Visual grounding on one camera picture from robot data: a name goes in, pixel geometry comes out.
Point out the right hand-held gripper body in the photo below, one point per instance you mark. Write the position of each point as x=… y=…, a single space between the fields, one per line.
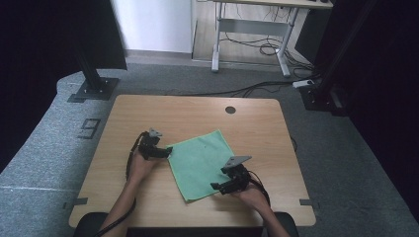
x=238 y=179

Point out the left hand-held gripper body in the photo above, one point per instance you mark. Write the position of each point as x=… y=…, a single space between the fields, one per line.
x=148 y=146

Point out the green cloth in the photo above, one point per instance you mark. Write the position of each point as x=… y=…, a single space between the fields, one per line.
x=197 y=164

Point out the person's left hand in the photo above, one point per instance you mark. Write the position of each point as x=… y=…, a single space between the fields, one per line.
x=141 y=168

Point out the person's right hand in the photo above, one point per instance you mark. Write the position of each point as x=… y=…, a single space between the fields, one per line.
x=252 y=199

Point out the dark floor socket box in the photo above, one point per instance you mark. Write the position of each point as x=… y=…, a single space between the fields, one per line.
x=89 y=128

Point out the black chair armrest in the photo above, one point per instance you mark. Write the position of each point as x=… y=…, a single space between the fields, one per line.
x=87 y=225
x=288 y=223

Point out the black round table grommet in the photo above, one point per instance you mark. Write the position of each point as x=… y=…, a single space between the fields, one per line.
x=230 y=110

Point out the grey tape strip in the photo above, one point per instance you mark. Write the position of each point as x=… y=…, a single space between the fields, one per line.
x=79 y=201
x=308 y=202

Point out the black metal stand with base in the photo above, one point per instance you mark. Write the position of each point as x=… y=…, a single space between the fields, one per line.
x=324 y=97
x=94 y=87

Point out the white power strip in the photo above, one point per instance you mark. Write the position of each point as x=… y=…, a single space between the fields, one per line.
x=303 y=83

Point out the black curtain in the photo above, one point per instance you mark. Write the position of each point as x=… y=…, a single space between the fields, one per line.
x=39 y=65
x=385 y=98

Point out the black computer tower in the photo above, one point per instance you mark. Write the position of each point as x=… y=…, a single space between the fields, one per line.
x=308 y=36

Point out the grey metal frame desk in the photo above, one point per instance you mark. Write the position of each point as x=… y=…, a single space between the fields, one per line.
x=253 y=27

